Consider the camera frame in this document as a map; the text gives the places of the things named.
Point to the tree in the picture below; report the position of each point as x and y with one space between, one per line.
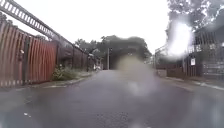
196 11

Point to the white sign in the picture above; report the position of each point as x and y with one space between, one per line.
193 61

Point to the metal overhead gantry beam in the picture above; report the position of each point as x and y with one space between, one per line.
30 20

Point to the pale concrete kerb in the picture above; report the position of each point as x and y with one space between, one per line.
200 83
63 83

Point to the red-brown metal fence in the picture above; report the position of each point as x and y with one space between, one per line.
36 60

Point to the grey asphalt road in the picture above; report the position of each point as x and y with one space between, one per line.
100 106

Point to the green weeds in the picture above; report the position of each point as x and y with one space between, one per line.
63 74

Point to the pole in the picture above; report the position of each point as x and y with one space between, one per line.
108 58

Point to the group of trees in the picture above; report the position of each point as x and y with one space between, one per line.
116 46

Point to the dark railing fence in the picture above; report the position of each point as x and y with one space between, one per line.
208 53

